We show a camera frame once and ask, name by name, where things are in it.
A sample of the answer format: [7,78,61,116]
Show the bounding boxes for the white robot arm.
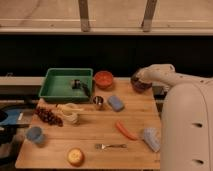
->
[136,64,213,86]

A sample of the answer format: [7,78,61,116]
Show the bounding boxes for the orange bowl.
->
[94,71,113,89]

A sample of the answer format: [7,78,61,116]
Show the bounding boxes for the purple bowl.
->
[131,75,152,93]

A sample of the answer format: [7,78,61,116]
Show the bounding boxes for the small metal cup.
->
[93,96,104,110]

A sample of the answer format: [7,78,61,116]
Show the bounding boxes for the black brush in tray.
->
[71,79,91,97]

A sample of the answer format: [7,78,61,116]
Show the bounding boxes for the cream yellow banana toy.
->
[56,103,83,124]

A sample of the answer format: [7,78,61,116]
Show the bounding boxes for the green plastic tray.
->
[39,68,93,103]

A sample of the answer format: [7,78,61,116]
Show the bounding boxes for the orange carrot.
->
[115,121,137,141]

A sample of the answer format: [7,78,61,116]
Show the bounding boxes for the silver fork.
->
[95,144,127,149]

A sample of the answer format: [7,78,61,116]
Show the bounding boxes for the dark red grapes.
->
[35,107,63,127]

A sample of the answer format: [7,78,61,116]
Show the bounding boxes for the yellow round fruit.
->
[67,148,84,167]

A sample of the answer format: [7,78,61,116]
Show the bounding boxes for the white robot body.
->
[160,83,213,171]

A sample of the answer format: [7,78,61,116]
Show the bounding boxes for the blue plastic cup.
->
[26,126,44,144]

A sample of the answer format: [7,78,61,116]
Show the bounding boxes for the blue black machine at left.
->
[0,104,35,165]

